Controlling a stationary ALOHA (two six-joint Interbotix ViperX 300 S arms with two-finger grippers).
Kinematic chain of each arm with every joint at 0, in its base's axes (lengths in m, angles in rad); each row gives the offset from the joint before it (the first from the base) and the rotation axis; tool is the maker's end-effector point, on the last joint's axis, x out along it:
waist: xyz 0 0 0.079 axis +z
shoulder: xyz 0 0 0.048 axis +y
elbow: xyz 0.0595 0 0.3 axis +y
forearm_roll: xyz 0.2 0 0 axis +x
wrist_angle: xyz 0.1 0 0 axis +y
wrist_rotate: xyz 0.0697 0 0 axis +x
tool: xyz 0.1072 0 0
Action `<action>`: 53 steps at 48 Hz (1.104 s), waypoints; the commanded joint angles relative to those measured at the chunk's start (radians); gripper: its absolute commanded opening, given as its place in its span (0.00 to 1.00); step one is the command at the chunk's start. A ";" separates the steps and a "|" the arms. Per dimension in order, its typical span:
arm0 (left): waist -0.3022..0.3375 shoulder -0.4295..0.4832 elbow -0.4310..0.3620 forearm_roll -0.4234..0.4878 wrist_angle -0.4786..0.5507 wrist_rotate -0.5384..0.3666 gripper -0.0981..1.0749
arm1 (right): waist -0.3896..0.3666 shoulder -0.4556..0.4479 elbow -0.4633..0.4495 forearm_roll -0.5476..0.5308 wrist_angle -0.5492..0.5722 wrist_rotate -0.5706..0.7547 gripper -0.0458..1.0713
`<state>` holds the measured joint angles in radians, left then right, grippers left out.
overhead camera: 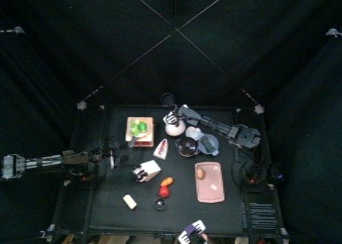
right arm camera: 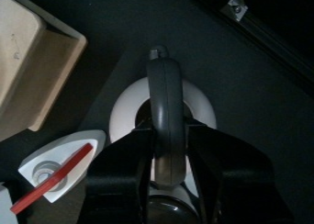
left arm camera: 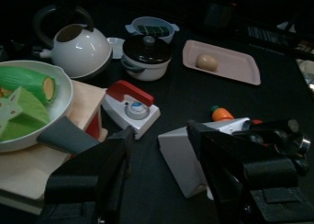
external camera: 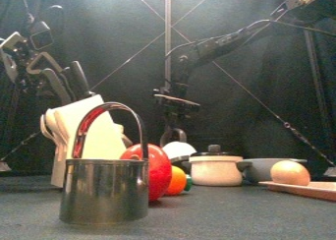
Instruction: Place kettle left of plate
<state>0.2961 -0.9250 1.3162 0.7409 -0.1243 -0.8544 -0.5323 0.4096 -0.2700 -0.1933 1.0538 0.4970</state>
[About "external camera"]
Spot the white kettle with dark handle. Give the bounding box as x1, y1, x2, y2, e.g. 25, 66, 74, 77
158, 128, 198, 164

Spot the pale pink plate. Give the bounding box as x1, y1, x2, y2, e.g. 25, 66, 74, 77
257, 180, 336, 203

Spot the red toy tomato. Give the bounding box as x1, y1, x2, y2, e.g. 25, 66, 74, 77
119, 143, 173, 203

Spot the white cloth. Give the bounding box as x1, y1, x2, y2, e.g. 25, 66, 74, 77
39, 93, 127, 189

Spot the white pot with black lid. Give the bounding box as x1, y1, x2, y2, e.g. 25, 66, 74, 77
187, 144, 245, 187

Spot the orange toy fruit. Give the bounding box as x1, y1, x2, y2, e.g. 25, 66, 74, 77
163, 164, 189, 197

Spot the small green toy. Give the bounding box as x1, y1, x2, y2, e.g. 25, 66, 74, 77
183, 173, 194, 192

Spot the grey bowl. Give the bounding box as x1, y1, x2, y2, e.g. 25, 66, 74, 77
235, 157, 307, 184

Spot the tan toy egg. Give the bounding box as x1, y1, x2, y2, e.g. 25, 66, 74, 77
269, 159, 311, 187

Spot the black toy knife handle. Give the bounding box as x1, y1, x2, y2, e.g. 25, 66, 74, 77
70, 60, 93, 98

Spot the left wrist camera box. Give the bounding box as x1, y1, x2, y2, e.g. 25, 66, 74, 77
27, 20, 54, 51

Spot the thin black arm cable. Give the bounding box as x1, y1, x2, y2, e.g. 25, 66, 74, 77
163, 18, 273, 60

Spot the vertical metal frame pole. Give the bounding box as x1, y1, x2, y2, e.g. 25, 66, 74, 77
162, 0, 173, 91

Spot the diagonal brace wire with turnbuckle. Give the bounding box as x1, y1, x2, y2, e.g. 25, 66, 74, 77
125, 0, 336, 168

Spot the steel pot with red handle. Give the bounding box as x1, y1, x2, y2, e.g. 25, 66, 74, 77
57, 101, 150, 225

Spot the dark frame post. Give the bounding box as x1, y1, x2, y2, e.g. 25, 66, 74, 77
302, 27, 336, 179

